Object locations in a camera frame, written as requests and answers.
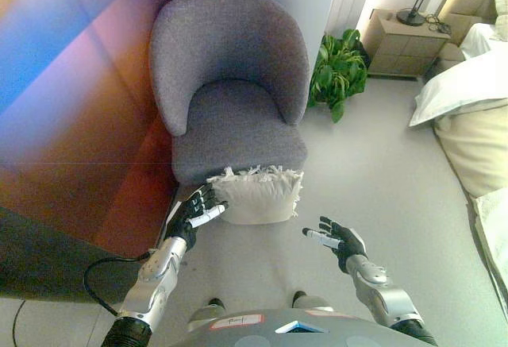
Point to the large white bed pillow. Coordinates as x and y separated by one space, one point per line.
464 85

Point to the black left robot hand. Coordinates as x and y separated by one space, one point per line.
186 216

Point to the grey fabric armchair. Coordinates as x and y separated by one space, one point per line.
238 69

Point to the silver left robot leg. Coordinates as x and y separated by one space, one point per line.
206 315

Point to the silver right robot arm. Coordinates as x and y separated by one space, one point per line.
381 291

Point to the white bed sheet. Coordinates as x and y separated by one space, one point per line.
494 236

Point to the small white bed pillow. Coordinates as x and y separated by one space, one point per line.
478 41

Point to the white fringed throw pillow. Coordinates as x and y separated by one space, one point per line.
258 200

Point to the cream duvet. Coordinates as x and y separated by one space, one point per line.
476 152

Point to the silver robot leg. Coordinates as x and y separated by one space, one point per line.
206 315
309 302

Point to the silver right robot leg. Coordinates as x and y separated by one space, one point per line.
309 302

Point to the grey robot torso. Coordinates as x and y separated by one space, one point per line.
258 333

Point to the green leafy houseplant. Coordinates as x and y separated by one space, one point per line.
337 73

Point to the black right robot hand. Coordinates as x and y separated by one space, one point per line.
347 241

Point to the brown wooden cabinet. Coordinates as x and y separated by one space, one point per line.
59 251

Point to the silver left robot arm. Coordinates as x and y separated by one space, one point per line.
155 283

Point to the beige wooden nightstand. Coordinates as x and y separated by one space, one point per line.
401 51

